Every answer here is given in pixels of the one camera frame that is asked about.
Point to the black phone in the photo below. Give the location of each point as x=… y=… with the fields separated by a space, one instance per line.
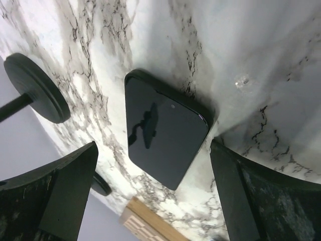
x=165 y=128

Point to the wooden chessboard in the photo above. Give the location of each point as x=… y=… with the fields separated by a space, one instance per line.
x=146 y=225

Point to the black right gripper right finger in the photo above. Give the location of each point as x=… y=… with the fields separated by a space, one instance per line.
x=259 y=203

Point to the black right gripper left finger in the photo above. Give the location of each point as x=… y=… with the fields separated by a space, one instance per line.
x=48 y=203

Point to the black phone stand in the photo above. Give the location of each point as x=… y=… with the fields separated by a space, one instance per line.
x=36 y=89
x=100 y=185

